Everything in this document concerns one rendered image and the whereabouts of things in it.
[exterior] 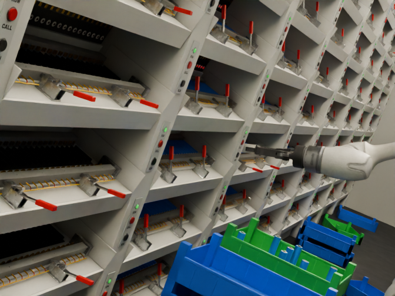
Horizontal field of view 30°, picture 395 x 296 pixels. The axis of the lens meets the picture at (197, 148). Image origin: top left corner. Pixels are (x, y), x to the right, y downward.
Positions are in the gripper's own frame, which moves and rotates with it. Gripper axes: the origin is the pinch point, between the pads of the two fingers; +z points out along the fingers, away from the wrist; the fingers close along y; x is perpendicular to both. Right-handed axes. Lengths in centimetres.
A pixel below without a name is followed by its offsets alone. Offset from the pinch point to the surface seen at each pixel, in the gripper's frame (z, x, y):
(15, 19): -10, -19, 156
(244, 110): -3.6, -12.5, 22.6
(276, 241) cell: -27, 20, 53
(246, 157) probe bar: 4.6, 4.1, -16.7
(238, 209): 8.0, 24.8, -28.8
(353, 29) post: -10, -59, -117
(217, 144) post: 3.6, -0.7, 22.4
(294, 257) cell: -32, 24, 53
